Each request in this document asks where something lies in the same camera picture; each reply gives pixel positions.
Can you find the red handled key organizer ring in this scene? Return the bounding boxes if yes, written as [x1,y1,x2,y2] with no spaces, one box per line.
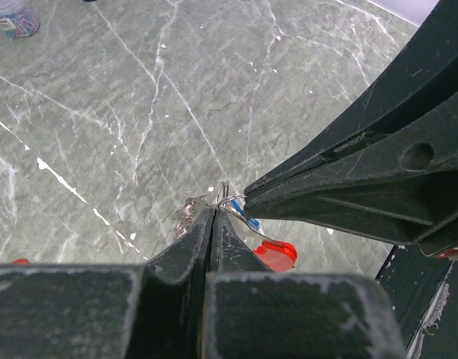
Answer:
[172,180,299,273]

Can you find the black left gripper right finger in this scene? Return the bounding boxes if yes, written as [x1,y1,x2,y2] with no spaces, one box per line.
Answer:
[202,212,406,358]

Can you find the clear jar of paperclips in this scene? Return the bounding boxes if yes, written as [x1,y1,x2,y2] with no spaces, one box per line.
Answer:
[0,0,40,39]

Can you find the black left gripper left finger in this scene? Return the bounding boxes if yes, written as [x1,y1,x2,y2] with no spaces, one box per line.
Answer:
[0,209,214,358]

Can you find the red tagged key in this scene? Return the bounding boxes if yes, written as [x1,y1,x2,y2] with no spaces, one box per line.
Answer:
[13,258,30,265]

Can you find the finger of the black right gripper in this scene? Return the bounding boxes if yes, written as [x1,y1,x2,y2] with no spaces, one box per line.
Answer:
[245,1,458,193]
[245,90,458,257]

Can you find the blue tagged key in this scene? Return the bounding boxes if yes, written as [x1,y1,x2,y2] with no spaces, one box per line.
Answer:
[217,194,260,232]

